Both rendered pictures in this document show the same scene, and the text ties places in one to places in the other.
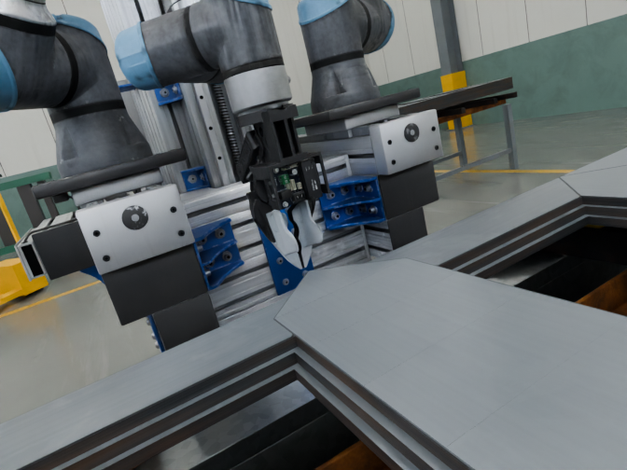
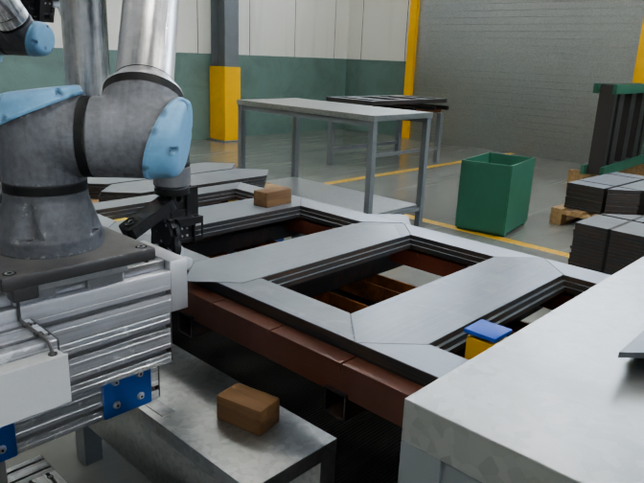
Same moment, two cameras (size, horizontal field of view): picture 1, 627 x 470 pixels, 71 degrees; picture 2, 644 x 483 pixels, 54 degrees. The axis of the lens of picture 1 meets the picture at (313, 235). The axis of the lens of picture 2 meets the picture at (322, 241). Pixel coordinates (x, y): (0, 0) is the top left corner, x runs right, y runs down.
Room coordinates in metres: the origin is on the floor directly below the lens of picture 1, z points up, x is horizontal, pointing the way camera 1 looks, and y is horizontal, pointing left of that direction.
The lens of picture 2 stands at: (0.75, 1.30, 1.32)
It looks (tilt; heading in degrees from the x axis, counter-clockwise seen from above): 16 degrees down; 248
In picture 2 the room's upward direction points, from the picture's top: 2 degrees clockwise
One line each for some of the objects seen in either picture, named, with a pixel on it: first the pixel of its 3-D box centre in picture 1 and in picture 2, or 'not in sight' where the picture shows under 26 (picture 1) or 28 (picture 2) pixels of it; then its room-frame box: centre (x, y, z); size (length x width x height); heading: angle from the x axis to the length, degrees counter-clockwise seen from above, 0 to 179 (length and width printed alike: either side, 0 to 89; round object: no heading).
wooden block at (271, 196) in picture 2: not in sight; (272, 196); (0.14, -0.64, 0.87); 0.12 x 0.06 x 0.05; 30
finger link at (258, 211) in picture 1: (269, 208); (172, 246); (0.57, 0.05, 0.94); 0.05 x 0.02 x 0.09; 115
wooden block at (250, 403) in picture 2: not in sight; (247, 408); (0.48, 0.32, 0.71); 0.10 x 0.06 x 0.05; 126
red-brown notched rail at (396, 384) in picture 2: not in sight; (194, 301); (0.52, 0.01, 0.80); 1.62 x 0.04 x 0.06; 115
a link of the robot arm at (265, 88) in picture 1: (261, 92); (171, 176); (0.56, 0.02, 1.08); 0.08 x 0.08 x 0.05
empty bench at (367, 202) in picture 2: not in sight; (327, 164); (-1.21, -3.44, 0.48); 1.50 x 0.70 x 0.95; 114
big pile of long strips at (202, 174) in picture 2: not in sight; (176, 182); (0.36, -1.19, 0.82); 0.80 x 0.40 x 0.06; 25
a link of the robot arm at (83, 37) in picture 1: (69, 66); (46, 132); (0.78, 0.31, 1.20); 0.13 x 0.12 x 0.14; 164
